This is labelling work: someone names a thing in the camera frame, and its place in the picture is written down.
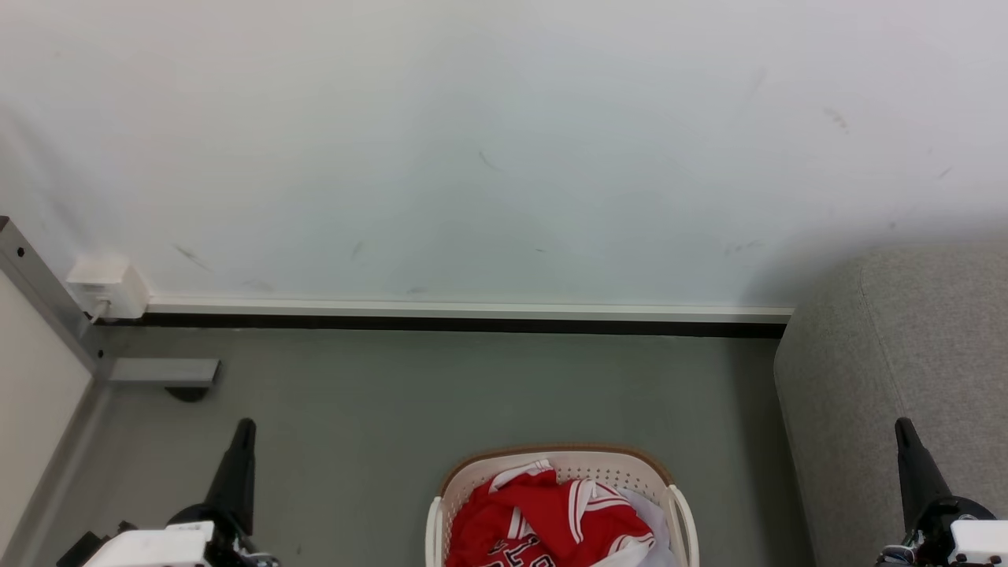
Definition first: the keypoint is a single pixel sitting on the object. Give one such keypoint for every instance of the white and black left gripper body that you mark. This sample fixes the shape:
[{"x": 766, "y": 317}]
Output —
[{"x": 157, "y": 547}]

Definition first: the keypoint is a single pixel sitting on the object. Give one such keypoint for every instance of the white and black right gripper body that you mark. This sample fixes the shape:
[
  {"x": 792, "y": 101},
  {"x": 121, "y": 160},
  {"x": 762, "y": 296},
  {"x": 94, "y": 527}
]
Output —
[{"x": 972, "y": 539}]

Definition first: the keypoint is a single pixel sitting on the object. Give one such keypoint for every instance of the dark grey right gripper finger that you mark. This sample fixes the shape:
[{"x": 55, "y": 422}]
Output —
[
  {"x": 929, "y": 480},
  {"x": 907, "y": 472}
]

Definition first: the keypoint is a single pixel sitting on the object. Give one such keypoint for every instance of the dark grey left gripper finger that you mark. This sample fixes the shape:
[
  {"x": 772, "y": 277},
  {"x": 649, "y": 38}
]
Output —
[
  {"x": 228, "y": 480},
  {"x": 246, "y": 488}
]

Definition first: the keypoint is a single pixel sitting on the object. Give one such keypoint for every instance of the white perforated laundry basket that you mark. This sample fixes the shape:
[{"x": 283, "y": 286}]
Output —
[{"x": 622, "y": 472}]

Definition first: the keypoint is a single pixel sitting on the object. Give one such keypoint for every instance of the grey fabric sofa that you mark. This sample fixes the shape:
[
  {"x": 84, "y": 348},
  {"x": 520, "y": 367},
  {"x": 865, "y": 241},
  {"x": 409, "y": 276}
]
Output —
[{"x": 906, "y": 378}]

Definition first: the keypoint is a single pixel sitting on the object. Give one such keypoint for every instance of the beige partition panel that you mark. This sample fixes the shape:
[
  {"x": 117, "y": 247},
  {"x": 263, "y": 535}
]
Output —
[{"x": 31, "y": 394}]

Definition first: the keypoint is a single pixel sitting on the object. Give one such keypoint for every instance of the white garment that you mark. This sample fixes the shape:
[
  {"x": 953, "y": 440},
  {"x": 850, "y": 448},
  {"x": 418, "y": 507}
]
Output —
[{"x": 654, "y": 516}]

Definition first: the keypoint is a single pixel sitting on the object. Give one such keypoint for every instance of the white and black baseboard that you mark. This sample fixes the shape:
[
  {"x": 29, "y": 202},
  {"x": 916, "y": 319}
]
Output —
[{"x": 472, "y": 316}]

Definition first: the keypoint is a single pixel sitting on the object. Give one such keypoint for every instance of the red and white jersey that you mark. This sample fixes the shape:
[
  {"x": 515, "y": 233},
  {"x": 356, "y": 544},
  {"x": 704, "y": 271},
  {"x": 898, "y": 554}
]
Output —
[{"x": 543, "y": 512}]

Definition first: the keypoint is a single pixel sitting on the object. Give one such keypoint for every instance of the white wall outlet box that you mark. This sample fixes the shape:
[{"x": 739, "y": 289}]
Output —
[{"x": 106, "y": 279}]

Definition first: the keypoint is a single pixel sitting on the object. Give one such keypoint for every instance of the grey metal frame post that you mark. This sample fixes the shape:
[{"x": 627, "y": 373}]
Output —
[{"x": 43, "y": 295}]

